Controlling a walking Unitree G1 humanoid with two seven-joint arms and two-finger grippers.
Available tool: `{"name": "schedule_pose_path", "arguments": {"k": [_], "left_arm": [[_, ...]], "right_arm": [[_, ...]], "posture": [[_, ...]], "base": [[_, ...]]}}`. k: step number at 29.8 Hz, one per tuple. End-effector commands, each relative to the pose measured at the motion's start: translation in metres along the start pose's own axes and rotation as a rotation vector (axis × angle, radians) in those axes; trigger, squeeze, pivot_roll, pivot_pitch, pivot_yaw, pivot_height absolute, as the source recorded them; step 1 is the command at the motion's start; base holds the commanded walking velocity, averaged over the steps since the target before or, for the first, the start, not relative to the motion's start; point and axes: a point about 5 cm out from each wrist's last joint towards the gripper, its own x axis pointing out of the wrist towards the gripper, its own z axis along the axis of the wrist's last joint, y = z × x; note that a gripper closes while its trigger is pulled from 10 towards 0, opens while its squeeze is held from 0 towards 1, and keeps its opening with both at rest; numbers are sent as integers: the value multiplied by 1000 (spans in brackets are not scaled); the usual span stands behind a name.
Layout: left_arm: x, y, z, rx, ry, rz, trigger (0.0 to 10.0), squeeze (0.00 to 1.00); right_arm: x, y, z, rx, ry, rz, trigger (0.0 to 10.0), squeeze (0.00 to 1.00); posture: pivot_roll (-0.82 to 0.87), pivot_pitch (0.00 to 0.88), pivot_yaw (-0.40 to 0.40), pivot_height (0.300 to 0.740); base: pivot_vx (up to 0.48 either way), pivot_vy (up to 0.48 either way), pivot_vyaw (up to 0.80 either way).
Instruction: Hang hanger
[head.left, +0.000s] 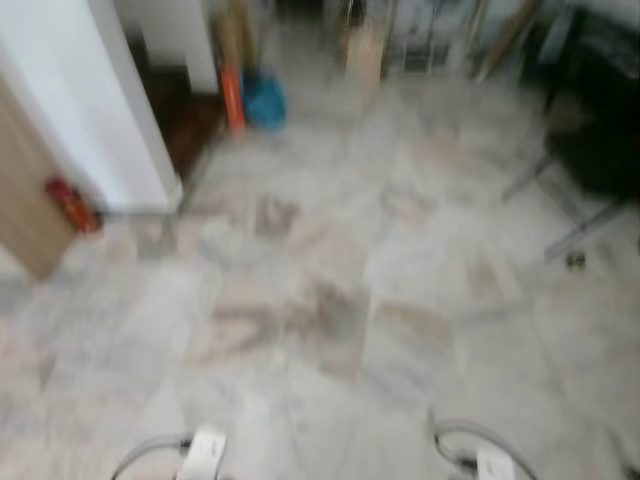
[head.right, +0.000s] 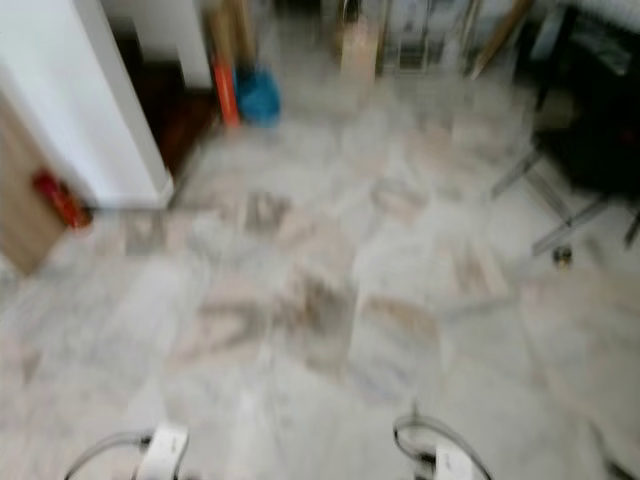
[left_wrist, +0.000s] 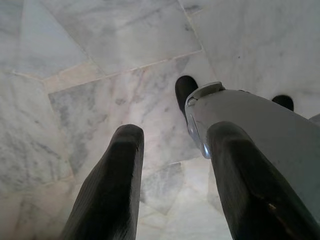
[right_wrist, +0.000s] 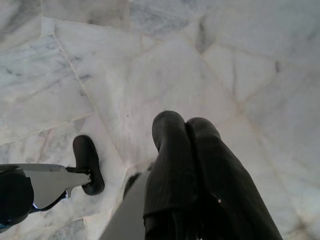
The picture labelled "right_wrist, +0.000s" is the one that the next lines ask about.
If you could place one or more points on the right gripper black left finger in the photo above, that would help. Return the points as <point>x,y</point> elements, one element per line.
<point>170,155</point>

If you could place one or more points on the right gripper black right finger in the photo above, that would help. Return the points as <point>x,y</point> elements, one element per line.
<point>225,180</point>

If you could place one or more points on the robot black foot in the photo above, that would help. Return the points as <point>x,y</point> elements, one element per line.
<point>87,160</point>

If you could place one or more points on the robot silver black leg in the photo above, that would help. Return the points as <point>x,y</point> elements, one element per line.
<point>45,180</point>

